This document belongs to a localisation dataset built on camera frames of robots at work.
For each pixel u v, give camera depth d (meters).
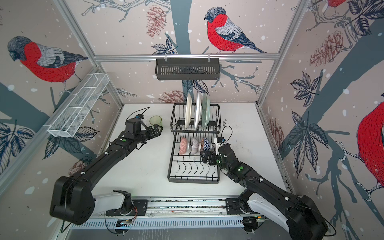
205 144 0.85
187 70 1.07
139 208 0.73
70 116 0.73
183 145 0.85
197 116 0.68
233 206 0.73
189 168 0.87
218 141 0.74
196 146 0.87
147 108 0.71
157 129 0.78
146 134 0.73
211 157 0.71
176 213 0.73
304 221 0.39
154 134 0.76
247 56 0.93
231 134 0.70
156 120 1.05
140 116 0.77
